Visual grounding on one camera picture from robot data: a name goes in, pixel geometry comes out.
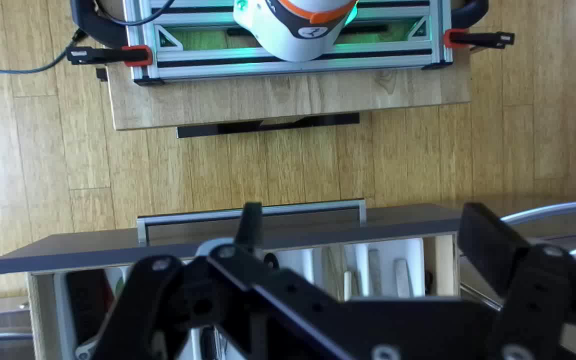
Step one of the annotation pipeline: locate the white cutlery tray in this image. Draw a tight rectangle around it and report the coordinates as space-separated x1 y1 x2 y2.
259 235 429 302

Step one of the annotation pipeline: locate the black flat bar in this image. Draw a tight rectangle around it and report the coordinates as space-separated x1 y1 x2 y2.
176 109 362 140

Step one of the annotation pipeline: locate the red black clamp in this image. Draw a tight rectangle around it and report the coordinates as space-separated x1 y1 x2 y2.
66 0 155 68
441 0 515 50

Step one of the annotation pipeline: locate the wooden stand board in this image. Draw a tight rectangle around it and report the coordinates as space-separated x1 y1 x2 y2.
103 47 474 131

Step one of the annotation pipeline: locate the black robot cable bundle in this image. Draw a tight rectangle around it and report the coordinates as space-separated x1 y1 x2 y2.
0 0 176 76

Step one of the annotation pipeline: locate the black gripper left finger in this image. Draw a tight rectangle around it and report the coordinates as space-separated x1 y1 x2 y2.
89 199 369 360

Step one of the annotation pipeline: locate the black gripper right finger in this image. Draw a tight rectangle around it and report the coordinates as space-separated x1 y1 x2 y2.
457 199 576 360

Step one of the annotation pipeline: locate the aluminium robot stand frame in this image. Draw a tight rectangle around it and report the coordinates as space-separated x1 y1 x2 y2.
122 0 455 85

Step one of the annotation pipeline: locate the grey front wooden drawer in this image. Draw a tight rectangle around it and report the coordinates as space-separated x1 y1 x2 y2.
0 197 464 360

